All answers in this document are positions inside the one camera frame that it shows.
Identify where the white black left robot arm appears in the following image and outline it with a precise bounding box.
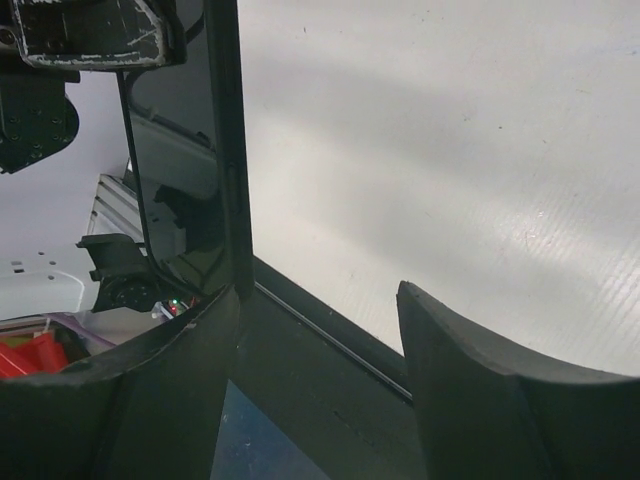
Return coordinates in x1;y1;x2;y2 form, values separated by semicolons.
1;1;205;320

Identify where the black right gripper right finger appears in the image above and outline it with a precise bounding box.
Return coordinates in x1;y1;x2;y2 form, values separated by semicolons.
397;281;639;479

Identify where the black table edge rail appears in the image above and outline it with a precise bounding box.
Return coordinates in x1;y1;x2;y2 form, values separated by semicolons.
231;259;426;479

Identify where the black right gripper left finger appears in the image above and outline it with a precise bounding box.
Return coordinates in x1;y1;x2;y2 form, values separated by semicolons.
1;287;240;479

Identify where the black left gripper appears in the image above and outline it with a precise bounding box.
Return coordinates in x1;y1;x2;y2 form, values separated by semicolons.
1;0;204;70

